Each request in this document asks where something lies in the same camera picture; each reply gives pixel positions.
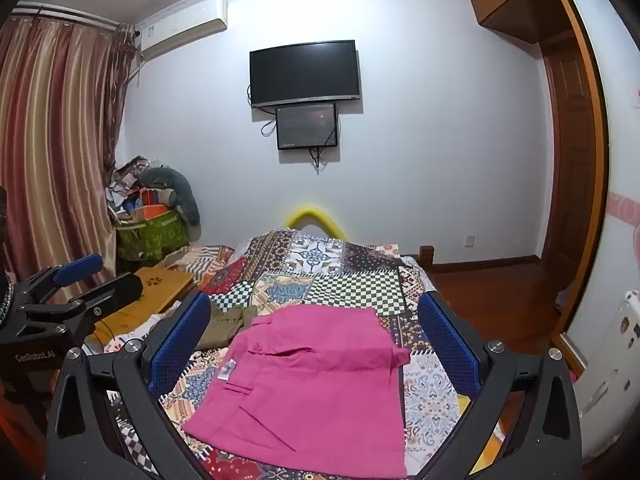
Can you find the black wall television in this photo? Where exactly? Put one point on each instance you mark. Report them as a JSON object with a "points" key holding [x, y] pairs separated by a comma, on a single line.
{"points": [[305, 72]]}

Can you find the wooden bed post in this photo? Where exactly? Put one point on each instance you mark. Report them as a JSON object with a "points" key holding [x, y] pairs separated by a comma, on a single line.
{"points": [[426, 255]]}

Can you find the pink pants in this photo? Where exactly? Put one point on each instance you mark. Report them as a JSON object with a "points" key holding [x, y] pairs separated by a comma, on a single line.
{"points": [[310, 390]]}

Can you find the yellow wooden lap table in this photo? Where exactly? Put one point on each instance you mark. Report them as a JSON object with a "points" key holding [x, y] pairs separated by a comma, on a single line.
{"points": [[150, 290]]}

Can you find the orange box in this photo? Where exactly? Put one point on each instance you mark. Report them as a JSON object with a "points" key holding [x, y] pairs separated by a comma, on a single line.
{"points": [[150, 211]]}

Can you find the white wardrobe door pink decor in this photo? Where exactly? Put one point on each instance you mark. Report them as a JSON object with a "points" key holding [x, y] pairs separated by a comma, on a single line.
{"points": [[620, 185]]}

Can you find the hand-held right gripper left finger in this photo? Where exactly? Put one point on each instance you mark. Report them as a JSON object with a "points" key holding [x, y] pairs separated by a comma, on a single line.
{"points": [[180, 340]]}

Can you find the white air conditioner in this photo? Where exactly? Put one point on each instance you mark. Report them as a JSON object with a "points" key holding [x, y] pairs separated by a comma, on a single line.
{"points": [[185, 27]]}

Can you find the olive green pants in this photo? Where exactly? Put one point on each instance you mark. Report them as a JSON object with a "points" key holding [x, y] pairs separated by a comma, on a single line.
{"points": [[225, 327]]}

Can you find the white wall socket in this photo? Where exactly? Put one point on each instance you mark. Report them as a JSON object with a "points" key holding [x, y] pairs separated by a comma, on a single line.
{"points": [[469, 241]]}

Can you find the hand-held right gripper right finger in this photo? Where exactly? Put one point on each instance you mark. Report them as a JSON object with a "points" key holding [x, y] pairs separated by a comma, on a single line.
{"points": [[445, 340]]}

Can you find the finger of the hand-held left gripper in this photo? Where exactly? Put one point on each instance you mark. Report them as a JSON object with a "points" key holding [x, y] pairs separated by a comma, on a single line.
{"points": [[115, 292], [80, 266]]}

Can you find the striped brown curtain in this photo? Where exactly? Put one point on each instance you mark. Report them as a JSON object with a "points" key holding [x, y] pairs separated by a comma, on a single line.
{"points": [[50, 135]]}

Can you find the pile of paper clutter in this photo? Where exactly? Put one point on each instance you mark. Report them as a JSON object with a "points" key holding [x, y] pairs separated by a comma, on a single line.
{"points": [[125, 180]]}

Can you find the brown wooden door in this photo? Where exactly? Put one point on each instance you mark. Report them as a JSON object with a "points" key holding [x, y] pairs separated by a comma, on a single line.
{"points": [[570, 160]]}

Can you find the patchwork printed bedspread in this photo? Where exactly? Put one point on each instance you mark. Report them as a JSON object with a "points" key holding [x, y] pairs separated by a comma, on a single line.
{"points": [[350, 280]]}

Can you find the green storage box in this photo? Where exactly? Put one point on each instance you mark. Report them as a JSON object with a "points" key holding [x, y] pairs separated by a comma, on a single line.
{"points": [[155, 235]]}

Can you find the curtain rod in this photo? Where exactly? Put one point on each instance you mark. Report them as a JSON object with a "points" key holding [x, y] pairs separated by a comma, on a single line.
{"points": [[75, 16]]}

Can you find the small black wall monitor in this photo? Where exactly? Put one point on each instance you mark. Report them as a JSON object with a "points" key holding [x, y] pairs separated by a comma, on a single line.
{"points": [[307, 126]]}

